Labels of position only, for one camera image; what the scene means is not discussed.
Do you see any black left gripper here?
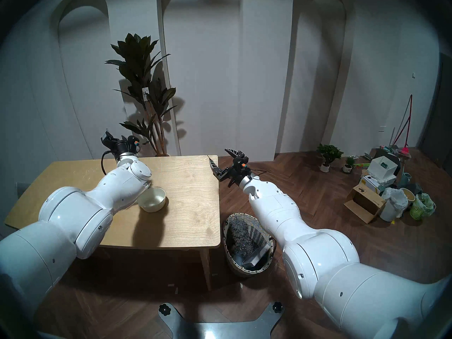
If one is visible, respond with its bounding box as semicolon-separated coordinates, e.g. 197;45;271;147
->
101;129;139;158

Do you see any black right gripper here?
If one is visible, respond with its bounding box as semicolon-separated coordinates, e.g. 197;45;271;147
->
208;149;252;187

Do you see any white bowl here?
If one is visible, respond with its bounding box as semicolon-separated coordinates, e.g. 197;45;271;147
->
137;187;166;213

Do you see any grey printed box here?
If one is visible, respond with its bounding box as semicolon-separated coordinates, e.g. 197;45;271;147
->
242;245;269;270

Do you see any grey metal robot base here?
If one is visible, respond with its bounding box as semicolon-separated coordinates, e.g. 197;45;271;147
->
158;301;285;339

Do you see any woven wicker basket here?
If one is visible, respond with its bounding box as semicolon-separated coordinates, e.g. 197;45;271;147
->
225;213;277;277

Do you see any light wooden table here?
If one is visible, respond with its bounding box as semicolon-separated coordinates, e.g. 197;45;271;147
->
4;155;222;291

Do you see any grey fluffy duster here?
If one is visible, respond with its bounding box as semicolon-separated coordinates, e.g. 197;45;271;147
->
229;220;262;257

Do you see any tall potted leafy plant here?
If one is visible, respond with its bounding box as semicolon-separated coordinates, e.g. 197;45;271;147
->
105;34;177;156

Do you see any bushy small potted plant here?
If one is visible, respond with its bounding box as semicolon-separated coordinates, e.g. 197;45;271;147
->
317;143;344;173

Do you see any open brown cardboard box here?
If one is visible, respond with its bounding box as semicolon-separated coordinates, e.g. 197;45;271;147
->
344;185;386;224

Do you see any white and yellow carton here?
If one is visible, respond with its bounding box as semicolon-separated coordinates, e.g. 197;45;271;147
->
360;175;385;194

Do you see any white open box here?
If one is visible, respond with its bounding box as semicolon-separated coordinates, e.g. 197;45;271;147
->
367;156;399;180

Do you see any white plastic bag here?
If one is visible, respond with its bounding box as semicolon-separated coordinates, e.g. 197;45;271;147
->
380;188;408;222

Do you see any green mesh bag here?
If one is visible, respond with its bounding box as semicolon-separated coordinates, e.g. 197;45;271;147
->
410;194;435;221

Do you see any dark grey door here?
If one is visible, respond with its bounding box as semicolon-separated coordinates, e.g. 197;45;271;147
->
417;52;452;173

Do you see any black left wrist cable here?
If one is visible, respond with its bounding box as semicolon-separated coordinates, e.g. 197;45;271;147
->
101;149;119;174

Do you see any red handled broom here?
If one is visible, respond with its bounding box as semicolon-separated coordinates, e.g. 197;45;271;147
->
390;95;412;157

